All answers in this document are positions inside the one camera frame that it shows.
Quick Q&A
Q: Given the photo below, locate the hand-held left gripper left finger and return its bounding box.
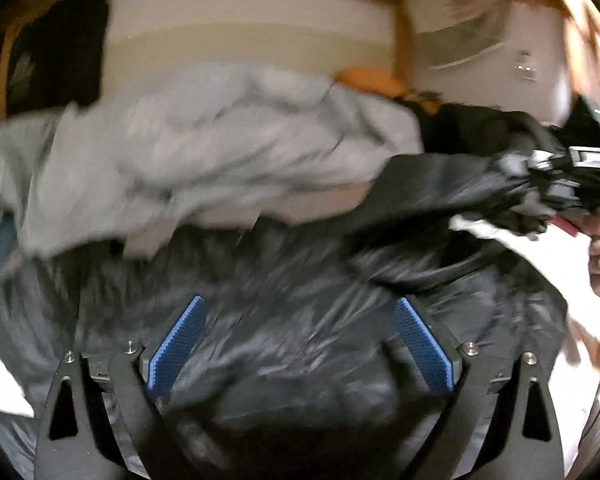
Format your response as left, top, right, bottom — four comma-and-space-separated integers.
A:
34, 295, 206, 480

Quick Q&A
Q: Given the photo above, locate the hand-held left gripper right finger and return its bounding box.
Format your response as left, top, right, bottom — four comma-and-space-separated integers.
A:
395, 297, 566, 480

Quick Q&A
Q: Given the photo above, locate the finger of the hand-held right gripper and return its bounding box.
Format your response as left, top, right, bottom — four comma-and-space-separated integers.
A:
499, 151, 551, 177

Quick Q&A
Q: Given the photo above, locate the dark quilted down jacket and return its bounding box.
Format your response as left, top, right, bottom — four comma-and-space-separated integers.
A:
0, 152, 571, 480

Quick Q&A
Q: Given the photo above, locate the dark green jacket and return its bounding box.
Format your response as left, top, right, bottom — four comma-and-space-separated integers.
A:
420, 102, 561, 158

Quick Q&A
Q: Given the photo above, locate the pale hanging cloth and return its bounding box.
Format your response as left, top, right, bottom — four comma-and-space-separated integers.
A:
415, 0, 556, 71

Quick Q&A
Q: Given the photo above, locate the orange pillow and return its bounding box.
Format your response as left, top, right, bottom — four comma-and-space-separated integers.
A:
335, 66, 441, 113

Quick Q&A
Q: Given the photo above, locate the light blue floral duvet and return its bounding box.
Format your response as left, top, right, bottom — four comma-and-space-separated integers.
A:
0, 62, 423, 261

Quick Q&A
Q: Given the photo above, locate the black garment bag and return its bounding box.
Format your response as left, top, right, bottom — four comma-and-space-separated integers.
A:
5, 0, 108, 116

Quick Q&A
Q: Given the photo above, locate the white wall socket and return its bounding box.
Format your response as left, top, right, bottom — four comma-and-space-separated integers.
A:
514, 51, 537, 81

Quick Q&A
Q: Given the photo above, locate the wooden bed frame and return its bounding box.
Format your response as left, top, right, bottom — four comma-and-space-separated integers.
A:
0, 0, 600, 131

